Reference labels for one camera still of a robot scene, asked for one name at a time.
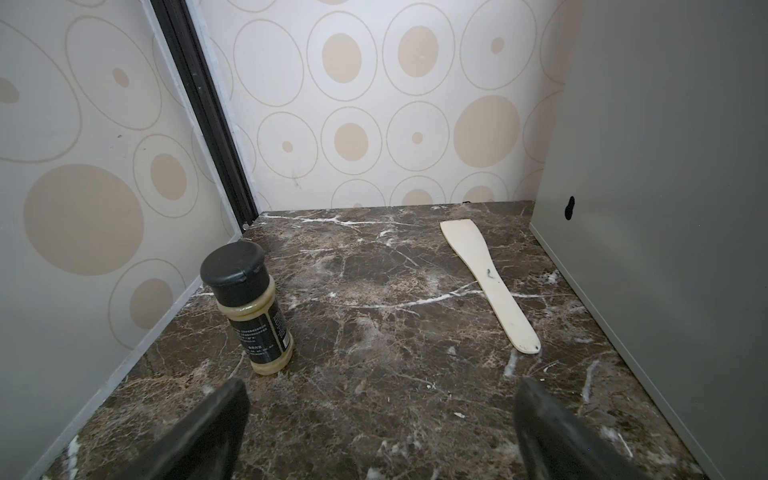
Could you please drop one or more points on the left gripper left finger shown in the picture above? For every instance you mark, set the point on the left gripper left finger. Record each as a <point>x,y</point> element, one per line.
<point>203,445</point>

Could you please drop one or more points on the wooden spatula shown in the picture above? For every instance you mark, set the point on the wooden spatula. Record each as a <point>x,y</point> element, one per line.
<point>468,243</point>

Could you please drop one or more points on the grey metal cabinet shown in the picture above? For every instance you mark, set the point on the grey metal cabinet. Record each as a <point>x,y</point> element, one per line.
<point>653,205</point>

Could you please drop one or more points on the small dark jar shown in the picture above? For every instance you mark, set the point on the small dark jar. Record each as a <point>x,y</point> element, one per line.
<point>245,294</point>

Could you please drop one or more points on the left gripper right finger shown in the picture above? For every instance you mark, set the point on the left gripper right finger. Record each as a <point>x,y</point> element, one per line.
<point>555,444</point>

